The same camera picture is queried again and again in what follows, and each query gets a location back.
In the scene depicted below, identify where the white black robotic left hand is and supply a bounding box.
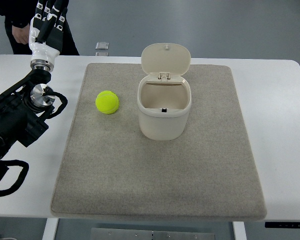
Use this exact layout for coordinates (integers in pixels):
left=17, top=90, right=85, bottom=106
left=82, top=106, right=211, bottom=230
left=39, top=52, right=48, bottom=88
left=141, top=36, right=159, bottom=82
left=28, top=0, right=69, bottom=72

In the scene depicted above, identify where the yellow tennis ball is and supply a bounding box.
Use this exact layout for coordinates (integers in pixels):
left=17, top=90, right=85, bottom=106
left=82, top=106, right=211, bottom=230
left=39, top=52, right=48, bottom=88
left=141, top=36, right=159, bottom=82
left=95, top=90, right=120, bottom=115

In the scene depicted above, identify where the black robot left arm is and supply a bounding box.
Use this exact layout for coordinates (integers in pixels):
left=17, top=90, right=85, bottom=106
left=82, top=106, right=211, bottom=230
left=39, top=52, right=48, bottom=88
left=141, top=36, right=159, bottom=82
left=0, top=60, right=68, bottom=197

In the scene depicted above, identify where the person in black clothes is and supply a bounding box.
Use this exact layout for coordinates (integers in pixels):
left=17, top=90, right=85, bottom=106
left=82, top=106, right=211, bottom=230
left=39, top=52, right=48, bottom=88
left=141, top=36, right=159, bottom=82
left=0, top=0, right=80, bottom=56

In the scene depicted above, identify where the upper floor socket plate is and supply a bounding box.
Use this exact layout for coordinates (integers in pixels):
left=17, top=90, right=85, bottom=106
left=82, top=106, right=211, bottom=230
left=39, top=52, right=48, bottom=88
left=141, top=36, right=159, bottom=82
left=95, top=41, right=109, bottom=50

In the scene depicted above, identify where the floor socket plate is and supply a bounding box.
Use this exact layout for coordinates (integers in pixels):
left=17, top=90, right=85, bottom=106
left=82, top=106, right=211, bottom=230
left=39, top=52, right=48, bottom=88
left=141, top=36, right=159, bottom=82
left=95, top=51, right=109, bottom=57
left=95, top=41, right=109, bottom=50

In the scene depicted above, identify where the lower floor socket plate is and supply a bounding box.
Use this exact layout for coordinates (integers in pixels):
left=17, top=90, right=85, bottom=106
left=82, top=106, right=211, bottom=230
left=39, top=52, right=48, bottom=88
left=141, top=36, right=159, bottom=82
left=95, top=51, right=109, bottom=57

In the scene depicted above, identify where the beige plastic bin with lid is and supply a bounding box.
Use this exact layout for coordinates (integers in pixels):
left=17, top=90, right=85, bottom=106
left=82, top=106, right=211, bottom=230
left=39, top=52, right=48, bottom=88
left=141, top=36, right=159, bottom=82
left=137, top=43, right=192, bottom=141

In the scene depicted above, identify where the grey felt mat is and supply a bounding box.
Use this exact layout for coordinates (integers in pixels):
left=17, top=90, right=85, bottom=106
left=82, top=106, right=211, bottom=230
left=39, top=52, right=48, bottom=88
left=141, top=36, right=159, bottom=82
left=50, top=62, right=268, bottom=222

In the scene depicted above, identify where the left white table leg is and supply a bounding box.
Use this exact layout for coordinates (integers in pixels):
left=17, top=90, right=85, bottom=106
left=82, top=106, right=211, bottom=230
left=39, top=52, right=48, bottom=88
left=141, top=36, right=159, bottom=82
left=42, top=218, right=59, bottom=240

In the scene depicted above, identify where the white table leg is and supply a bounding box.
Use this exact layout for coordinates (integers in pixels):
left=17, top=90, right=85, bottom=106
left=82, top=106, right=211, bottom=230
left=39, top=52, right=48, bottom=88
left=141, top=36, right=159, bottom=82
left=42, top=218, right=59, bottom=240
left=232, top=221, right=247, bottom=240

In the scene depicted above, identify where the right white table leg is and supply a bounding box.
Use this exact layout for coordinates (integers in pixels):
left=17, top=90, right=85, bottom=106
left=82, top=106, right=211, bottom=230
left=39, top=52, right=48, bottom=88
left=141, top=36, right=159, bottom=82
left=232, top=221, right=247, bottom=240

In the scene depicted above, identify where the black desk control panel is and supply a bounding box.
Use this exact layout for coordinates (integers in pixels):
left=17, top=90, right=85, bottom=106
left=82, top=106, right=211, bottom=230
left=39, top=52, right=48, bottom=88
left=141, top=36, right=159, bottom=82
left=264, top=221, right=300, bottom=229

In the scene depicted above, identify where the metal table base plate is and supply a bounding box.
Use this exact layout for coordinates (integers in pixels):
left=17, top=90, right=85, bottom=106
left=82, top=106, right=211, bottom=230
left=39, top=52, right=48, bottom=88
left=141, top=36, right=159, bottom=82
left=90, top=228, right=216, bottom=240

